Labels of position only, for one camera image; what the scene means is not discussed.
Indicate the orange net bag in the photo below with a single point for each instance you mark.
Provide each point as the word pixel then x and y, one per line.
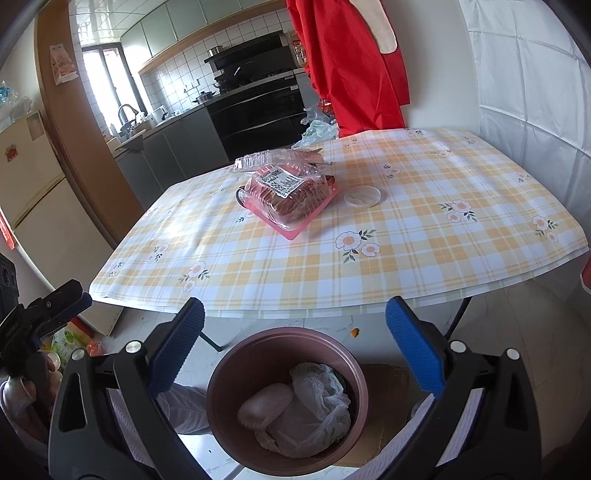
pixel 93 347

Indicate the cream refrigerator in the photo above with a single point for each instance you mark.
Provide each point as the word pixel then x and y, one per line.
pixel 41 207

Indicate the grey lower kitchen cabinets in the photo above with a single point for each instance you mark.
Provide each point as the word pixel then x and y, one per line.
pixel 171 147

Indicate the person's leg in pale pants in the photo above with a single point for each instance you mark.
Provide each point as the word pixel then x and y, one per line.
pixel 184 410

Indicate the cooking oil bottles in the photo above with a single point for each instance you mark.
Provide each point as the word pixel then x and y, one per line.
pixel 299 53

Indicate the white kettle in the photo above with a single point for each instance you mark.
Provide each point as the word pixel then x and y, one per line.
pixel 160 113

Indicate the clear plastic bag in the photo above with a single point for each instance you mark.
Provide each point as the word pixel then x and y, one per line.
pixel 316 114

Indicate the black built-in stove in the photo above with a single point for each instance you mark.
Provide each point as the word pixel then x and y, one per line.
pixel 258 120

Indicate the clear plastic clamshell box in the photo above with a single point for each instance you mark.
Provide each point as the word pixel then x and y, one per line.
pixel 272 159

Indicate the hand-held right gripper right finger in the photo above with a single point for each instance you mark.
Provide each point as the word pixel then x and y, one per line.
pixel 415 348

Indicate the wooden door jamb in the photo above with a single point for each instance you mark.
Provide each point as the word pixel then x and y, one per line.
pixel 78 138

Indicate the red printed cloth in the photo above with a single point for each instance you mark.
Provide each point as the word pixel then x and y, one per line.
pixel 586 281

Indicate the steel pot with lid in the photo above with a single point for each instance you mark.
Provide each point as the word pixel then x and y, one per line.
pixel 204 97

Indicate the pink plastic food tray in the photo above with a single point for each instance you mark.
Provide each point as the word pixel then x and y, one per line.
pixel 286 207

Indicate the red apron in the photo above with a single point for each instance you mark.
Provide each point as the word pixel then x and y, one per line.
pixel 351 69

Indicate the black range hood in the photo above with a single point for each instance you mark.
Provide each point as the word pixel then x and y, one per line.
pixel 249 55

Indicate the white plastic wall sheet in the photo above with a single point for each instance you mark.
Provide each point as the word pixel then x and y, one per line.
pixel 531 69

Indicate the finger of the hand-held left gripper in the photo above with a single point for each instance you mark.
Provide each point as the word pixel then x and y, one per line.
pixel 64 293
pixel 79 307

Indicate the white green plastic bag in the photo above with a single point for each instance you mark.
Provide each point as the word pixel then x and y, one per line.
pixel 318 134

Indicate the hanging printed packet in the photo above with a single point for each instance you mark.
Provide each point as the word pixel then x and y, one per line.
pixel 62 62

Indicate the green snack packet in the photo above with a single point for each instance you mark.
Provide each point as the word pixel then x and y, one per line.
pixel 69 341

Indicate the brown cardboard sheet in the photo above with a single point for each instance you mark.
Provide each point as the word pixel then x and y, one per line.
pixel 388 415

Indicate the red fridge sticker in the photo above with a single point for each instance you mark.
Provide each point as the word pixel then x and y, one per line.
pixel 11 152

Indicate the clear plastic packaging pile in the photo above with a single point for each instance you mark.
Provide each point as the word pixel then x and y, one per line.
pixel 14 104

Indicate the checked floral tablecloth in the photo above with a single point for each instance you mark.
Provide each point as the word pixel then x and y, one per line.
pixel 415 258

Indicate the pale pink plastic wrapper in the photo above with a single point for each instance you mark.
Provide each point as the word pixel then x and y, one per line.
pixel 265 406

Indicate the round clear plastic lid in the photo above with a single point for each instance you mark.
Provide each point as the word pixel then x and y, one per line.
pixel 363 196

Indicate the person's left hand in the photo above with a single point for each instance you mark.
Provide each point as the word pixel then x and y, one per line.
pixel 54 383

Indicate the kitchen window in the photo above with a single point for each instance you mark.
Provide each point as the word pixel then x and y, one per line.
pixel 108 83

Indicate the wall socket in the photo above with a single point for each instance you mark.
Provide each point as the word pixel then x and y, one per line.
pixel 191 84

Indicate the grey kitchen cabinets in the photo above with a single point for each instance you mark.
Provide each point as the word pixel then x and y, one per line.
pixel 171 147
pixel 184 23

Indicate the grey upper kitchen cabinets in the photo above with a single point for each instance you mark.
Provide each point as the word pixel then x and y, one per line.
pixel 184 23

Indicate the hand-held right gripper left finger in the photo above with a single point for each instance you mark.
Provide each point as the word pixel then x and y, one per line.
pixel 173 346

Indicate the chrome kitchen faucet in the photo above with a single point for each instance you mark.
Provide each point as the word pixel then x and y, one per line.
pixel 127 113

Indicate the brown round trash bin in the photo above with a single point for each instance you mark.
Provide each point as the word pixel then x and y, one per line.
pixel 221 392

